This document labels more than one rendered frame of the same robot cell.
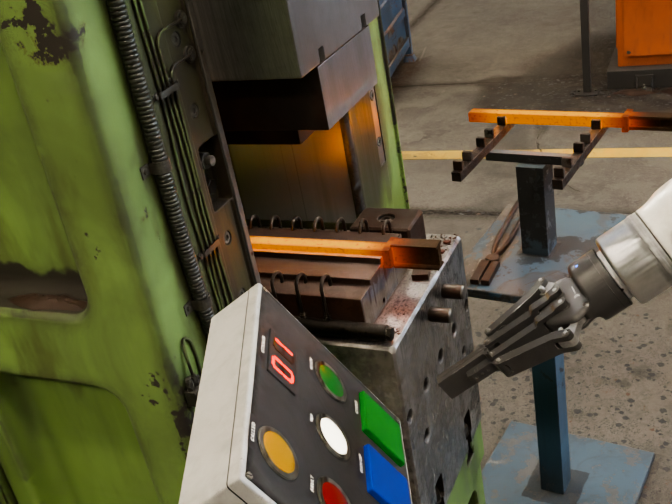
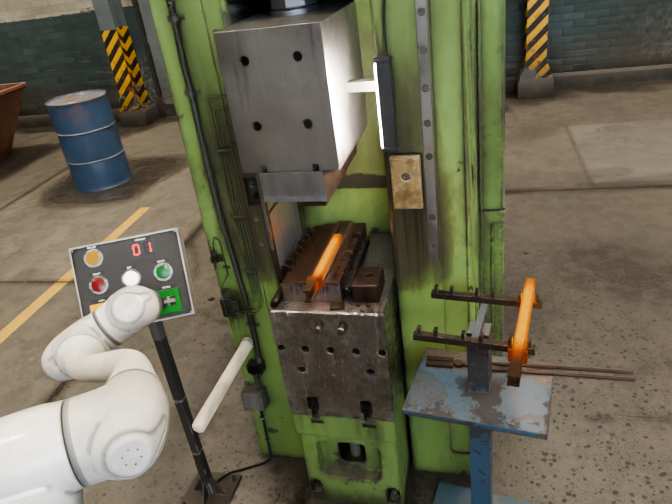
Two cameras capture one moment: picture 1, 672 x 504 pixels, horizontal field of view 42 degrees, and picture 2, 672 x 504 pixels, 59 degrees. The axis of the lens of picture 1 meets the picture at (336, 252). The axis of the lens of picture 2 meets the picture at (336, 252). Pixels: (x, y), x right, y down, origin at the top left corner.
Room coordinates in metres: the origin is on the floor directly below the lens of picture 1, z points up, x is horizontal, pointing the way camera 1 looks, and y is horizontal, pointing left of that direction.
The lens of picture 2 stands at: (1.08, -1.69, 1.95)
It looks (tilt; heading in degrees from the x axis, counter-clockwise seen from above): 28 degrees down; 79
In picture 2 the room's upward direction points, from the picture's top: 8 degrees counter-clockwise
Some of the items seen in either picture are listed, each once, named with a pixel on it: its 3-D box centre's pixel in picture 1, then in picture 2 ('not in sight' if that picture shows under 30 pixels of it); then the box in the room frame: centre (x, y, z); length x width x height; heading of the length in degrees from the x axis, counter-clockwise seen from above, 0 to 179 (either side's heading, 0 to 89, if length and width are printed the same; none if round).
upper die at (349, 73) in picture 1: (230, 79); (312, 161); (1.39, 0.11, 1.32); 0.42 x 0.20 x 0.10; 62
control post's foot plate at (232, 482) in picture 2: not in sight; (207, 485); (0.76, 0.13, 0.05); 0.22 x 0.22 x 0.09; 62
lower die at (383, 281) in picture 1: (275, 272); (327, 258); (1.39, 0.11, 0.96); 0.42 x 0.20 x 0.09; 62
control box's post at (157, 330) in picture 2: not in sight; (178, 394); (0.76, 0.12, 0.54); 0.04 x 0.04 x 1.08; 62
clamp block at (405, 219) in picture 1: (388, 232); (368, 284); (1.47, -0.10, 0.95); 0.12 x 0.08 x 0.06; 62
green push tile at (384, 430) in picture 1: (378, 430); (169, 301); (0.85, -0.01, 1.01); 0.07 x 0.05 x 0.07; 177
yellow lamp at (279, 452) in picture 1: (278, 452); (93, 258); (0.65, 0.09, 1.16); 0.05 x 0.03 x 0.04; 152
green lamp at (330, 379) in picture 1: (330, 381); (163, 271); (0.85, 0.04, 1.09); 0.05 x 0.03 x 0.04; 152
